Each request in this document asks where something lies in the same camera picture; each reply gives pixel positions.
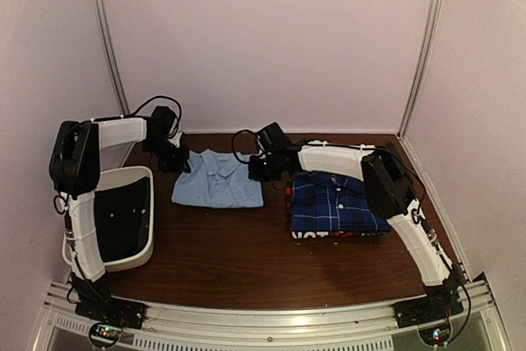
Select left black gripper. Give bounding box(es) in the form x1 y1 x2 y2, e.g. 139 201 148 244
143 136 191 173

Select light blue long sleeve shirt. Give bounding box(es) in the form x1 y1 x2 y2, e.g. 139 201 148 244
171 150 264 209

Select blue plaid shirt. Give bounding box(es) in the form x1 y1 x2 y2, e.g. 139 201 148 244
288 172 391 235

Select red black shirt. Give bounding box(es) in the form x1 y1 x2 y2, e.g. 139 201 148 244
286 183 390 239

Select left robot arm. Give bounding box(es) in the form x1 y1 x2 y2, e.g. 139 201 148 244
48 106 189 321

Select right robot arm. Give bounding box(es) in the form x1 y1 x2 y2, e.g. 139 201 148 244
248 122 464 320

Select white plastic bin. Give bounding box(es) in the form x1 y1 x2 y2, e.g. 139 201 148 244
67 166 155 272

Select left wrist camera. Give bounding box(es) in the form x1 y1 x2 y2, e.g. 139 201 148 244
168 131 187 150

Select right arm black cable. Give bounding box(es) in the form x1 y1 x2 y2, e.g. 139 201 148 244
231 128 260 165

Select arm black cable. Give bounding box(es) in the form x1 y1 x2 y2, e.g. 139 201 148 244
231 128 260 165
51 95 184 220

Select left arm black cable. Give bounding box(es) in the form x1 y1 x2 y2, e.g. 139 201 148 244
51 95 184 220

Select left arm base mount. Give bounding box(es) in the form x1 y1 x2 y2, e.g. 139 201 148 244
75 294 146 349

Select aluminium front rail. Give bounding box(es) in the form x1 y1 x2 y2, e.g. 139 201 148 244
29 280 511 350

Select left aluminium frame post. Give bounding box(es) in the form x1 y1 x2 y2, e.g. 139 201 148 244
93 0 130 114

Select aluminium frame post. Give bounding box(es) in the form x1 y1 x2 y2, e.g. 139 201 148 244
93 0 130 114
397 0 444 141

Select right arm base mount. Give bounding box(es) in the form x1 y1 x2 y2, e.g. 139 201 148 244
393 287 464 348

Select right aluminium frame post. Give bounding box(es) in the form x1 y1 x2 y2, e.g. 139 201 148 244
397 0 444 141

